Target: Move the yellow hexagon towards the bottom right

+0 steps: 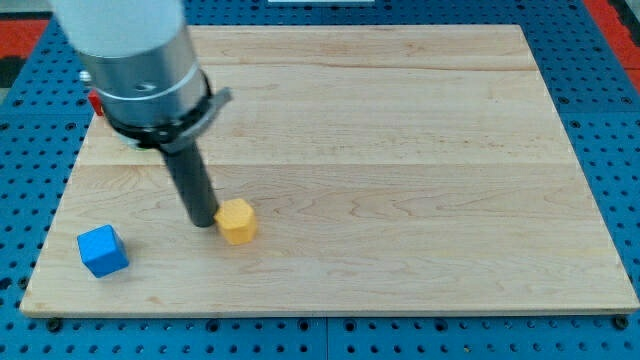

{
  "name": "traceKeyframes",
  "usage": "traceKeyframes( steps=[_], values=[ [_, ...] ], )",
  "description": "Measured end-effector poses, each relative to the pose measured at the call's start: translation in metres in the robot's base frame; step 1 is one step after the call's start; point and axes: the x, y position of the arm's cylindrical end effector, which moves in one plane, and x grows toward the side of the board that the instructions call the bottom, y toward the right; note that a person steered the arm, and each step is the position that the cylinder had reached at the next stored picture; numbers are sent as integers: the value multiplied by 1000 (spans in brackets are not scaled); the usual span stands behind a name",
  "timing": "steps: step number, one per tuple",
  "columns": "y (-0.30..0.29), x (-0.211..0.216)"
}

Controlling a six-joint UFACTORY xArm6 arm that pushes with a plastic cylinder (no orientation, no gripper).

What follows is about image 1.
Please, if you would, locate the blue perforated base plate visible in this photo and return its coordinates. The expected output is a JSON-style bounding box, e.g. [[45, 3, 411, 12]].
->
[[1, 1, 639, 359]]

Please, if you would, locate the red block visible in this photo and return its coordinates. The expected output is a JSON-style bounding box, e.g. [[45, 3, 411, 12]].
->
[[87, 89, 104, 117]]

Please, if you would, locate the yellow hexagon block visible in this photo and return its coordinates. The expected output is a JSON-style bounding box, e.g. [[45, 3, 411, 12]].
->
[[214, 198, 257, 245]]

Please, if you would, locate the light wooden board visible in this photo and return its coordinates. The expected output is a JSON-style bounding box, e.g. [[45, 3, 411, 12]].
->
[[21, 25, 639, 318]]

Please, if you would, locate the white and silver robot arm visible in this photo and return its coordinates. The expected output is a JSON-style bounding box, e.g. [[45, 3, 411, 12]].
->
[[50, 0, 232, 227]]

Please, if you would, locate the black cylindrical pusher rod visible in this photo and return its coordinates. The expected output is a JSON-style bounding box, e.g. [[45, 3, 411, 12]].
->
[[161, 143, 219, 228]]

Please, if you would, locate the blue cube block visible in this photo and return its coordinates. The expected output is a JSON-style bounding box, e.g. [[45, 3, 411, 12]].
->
[[77, 224, 129, 278]]

